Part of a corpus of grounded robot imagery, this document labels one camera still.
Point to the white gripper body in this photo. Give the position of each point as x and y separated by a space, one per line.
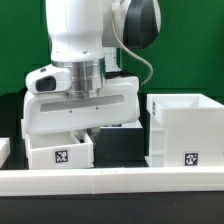
116 103

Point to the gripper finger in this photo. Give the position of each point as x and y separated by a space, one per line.
77 137
93 132

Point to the white front drawer box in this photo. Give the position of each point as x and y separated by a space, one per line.
58 151

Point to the white drawer cabinet frame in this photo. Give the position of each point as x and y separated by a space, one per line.
186 130

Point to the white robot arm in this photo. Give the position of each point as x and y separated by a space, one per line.
81 88

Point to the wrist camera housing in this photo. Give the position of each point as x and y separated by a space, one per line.
48 79

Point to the white marker base plate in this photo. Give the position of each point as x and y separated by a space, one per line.
135 124

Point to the white left barrier rail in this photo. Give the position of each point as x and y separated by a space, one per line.
4 150

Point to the white barrier rail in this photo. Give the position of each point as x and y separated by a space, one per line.
110 180
4 150

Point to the white front barrier rail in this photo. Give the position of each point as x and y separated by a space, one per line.
110 180

